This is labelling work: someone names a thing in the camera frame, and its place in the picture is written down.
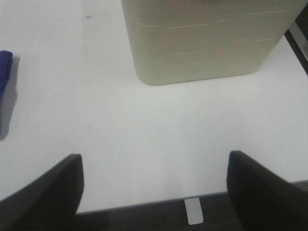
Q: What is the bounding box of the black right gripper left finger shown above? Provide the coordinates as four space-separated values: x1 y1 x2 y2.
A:
0 154 84 231

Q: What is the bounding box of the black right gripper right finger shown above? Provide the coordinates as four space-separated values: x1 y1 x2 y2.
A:
227 151 308 231

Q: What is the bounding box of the blue towel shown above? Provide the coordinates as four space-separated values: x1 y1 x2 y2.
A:
0 50 13 98

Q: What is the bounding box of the white floor tape strip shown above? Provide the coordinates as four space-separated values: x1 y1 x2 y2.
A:
184 197 204 225

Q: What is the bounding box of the beige plastic storage bin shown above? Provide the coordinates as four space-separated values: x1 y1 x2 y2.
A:
122 0 307 85

